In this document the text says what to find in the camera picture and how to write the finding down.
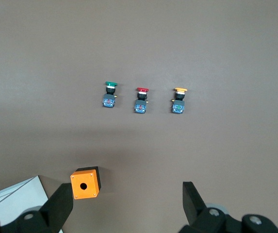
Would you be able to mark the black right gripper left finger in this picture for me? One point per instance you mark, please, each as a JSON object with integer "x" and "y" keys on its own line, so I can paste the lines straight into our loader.
{"x": 58, "y": 206}

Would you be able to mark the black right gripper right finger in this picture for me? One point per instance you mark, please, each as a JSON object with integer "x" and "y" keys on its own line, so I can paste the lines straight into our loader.
{"x": 194, "y": 211}

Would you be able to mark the yellow mushroom push button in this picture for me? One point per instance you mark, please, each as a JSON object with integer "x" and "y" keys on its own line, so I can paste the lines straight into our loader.
{"x": 178, "y": 108}

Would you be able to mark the white drawer cabinet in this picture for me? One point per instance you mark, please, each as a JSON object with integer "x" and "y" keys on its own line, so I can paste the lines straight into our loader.
{"x": 20, "y": 196}

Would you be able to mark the green mushroom push button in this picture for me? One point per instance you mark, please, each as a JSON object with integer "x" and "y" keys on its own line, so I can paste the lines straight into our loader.
{"x": 109, "y": 103}

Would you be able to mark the red mushroom push button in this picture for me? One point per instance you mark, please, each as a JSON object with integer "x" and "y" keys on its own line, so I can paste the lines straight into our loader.
{"x": 140, "y": 108}

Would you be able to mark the orange button enclosure box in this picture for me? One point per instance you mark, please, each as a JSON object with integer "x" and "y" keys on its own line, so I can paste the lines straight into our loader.
{"x": 90, "y": 179}

